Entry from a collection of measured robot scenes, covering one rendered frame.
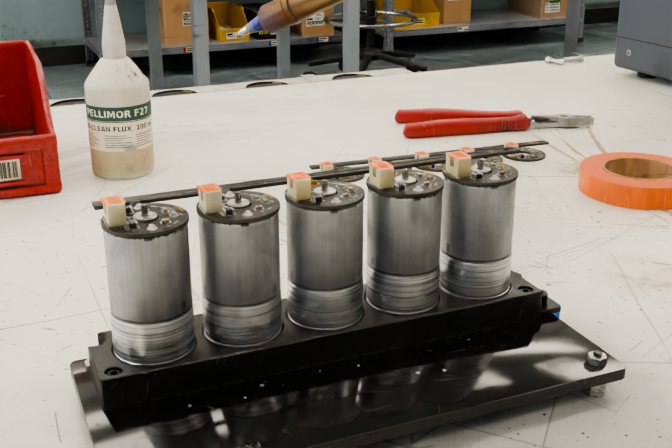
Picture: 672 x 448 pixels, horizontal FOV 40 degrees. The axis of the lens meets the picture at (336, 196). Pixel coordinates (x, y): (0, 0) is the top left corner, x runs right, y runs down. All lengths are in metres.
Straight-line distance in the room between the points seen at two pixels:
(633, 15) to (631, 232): 0.34
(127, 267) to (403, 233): 0.09
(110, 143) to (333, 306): 0.24
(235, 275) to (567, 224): 0.21
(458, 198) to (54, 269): 0.18
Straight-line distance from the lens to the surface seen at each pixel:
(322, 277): 0.28
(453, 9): 4.90
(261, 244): 0.27
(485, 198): 0.30
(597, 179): 0.48
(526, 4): 5.27
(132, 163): 0.50
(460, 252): 0.31
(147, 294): 0.27
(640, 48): 0.76
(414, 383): 0.28
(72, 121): 0.63
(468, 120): 0.58
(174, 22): 4.34
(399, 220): 0.29
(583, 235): 0.43
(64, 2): 4.67
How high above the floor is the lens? 0.91
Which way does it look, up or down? 20 degrees down
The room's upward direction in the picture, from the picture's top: straight up
